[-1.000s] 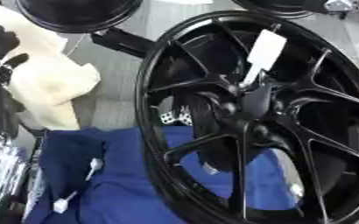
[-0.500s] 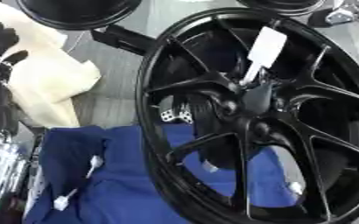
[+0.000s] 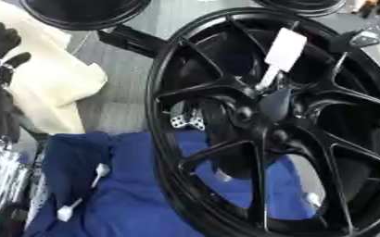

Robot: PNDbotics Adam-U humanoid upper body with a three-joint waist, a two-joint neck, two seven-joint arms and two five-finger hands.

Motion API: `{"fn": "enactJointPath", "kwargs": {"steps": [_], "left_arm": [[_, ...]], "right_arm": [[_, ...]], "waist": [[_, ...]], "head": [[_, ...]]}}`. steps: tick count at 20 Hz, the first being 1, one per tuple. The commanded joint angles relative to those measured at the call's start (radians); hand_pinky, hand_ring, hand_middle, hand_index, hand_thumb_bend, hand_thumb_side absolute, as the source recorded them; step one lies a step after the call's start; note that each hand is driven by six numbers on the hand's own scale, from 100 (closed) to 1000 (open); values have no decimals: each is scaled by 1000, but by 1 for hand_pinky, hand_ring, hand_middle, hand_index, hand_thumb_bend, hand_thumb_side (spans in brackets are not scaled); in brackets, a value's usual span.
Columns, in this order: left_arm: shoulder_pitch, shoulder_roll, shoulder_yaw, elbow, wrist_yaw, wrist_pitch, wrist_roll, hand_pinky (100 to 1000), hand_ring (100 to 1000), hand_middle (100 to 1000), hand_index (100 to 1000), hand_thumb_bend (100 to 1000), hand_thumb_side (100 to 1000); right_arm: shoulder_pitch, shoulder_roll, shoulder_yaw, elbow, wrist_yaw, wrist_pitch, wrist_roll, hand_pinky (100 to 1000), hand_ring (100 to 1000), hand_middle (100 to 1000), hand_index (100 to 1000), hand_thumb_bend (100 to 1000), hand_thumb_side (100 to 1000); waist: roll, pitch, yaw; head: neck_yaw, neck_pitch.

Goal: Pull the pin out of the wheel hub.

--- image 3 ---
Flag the cream cloth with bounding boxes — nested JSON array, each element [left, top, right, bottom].
[[0, 0, 109, 136]]

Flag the black round wheel rim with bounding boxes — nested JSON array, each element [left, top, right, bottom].
[[249, 0, 348, 19], [18, 0, 153, 31]]

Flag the perforated silver metal plate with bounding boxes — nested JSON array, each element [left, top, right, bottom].
[[169, 108, 209, 131]]

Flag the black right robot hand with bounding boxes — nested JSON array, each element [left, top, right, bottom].
[[258, 41, 375, 124]]

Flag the black spoked wheel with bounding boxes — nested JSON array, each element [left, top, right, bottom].
[[143, 6, 380, 237]]

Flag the black bar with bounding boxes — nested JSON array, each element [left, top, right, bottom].
[[95, 23, 170, 58]]

